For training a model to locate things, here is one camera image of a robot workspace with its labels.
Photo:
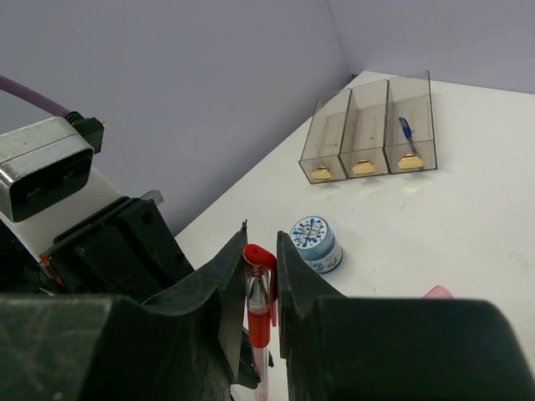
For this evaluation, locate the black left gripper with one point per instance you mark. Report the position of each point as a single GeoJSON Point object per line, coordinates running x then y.
{"type": "Point", "coordinates": [125, 249]}

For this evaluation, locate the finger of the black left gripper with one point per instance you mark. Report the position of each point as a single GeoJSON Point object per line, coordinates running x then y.
{"type": "Point", "coordinates": [247, 374]}

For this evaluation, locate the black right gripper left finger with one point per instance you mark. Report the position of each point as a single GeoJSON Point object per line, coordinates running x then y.
{"type": "Point", "coordinates": [181, 344]}

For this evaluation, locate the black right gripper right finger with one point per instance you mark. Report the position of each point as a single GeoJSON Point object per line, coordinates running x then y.
{"type": "Point", "coordinates": [351, 348]}

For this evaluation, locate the blue gel pen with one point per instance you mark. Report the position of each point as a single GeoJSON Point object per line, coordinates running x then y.
{"type": "Point", "coordinates": [407, 131]}

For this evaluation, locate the blue ink jar left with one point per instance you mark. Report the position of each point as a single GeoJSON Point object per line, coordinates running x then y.
{"type": "Point", "coordinates": [316, 243]}

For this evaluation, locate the clear three-compartment organizer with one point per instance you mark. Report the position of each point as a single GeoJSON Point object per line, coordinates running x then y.
{"type": "Point", "coordinates": [355, 133]}

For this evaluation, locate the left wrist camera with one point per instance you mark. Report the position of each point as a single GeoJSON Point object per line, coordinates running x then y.
{"type": "Point", "coordinates": [48, 181]}

